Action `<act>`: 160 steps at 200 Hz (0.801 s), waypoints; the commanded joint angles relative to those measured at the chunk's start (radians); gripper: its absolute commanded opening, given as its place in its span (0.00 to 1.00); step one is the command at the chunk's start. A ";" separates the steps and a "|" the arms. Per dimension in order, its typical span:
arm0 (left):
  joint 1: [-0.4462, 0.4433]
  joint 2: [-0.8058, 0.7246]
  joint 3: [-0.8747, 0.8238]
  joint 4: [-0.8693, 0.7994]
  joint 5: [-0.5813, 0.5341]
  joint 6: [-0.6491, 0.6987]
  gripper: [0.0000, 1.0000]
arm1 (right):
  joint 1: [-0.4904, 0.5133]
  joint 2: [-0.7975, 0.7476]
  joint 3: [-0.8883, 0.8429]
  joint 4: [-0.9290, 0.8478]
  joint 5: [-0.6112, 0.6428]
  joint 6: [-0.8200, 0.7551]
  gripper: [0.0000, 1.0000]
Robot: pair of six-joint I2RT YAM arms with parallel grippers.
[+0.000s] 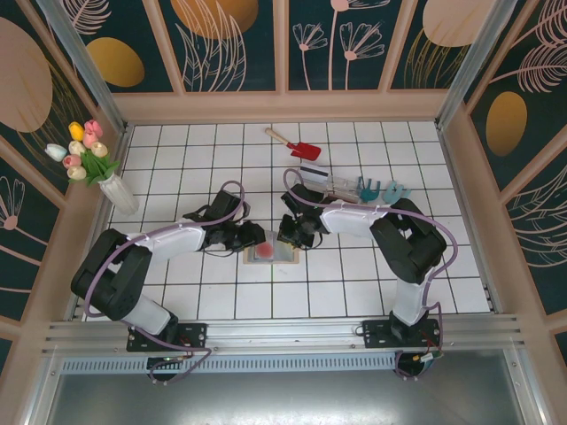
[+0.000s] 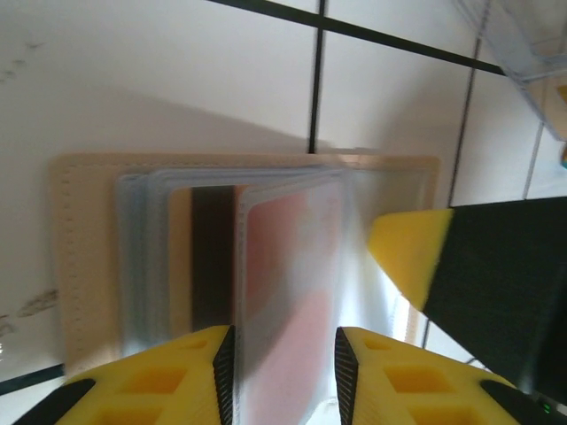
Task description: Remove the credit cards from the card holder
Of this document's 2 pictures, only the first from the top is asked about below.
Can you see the beige leather card holder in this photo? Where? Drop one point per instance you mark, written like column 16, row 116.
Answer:
column 283, row 257

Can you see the red toy block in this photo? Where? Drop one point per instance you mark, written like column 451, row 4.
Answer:
column 266, row 250

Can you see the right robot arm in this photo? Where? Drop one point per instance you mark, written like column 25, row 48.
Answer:
column 350, row 221

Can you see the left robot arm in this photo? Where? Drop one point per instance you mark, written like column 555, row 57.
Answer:
column 173, row 241

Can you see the white card with magnetic stripe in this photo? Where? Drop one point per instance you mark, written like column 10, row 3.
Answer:
column 314, row 176

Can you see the clear acrylic organizer box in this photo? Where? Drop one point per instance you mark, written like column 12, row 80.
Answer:
column 341, row 183

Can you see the light blue toy rake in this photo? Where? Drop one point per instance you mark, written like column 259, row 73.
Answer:
column 392, row 195

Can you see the white ribbed vase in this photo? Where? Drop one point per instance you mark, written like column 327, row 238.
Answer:
column 119, row 195

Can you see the artificial tulip bouquet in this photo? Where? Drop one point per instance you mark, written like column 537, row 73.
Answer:
column 95, row 161

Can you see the aluminium mounting rail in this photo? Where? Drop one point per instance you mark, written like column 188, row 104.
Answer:
column 283, row 336

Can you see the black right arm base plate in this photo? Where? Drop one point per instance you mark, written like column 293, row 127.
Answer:
column 376, row 332

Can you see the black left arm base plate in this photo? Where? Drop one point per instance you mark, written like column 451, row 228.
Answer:
column 195, row 336

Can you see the aluminium frame post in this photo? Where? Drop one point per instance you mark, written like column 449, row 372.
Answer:
column 469, row 57
column 84, row 62

